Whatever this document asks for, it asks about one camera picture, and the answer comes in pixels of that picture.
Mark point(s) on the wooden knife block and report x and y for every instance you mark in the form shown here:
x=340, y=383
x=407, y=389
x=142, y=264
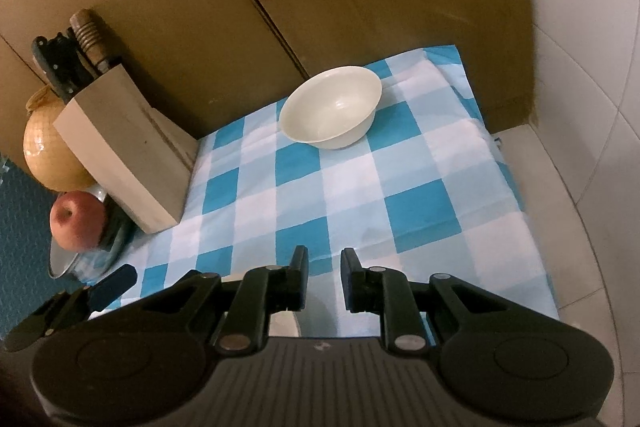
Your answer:
x=120, y=147

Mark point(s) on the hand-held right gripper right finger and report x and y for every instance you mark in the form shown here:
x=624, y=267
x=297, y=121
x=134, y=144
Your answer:
x=348, y=269

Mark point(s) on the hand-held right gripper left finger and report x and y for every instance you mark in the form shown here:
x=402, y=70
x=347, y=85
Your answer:
x=299, y=269

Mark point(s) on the white bowl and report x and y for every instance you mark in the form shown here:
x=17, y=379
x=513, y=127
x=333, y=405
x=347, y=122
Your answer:
x=330, y=107

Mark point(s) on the teal foam mat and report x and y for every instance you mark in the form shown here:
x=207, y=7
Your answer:
x=20, y=232

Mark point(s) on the blue white checkered tablecloth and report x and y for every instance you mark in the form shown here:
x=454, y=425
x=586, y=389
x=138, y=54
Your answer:
x=350, y=187

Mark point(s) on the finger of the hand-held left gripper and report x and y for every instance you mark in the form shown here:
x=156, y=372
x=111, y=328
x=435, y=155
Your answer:
x=116, y=281

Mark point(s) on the steel pot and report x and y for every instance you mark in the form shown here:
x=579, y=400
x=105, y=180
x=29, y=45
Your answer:
x=107, y=259

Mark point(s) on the yellow pomelo in net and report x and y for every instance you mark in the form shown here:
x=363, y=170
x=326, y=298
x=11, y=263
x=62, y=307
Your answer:
x=45, y=147

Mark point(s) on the red yellow apple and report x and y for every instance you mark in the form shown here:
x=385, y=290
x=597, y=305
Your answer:
x=77, y=222

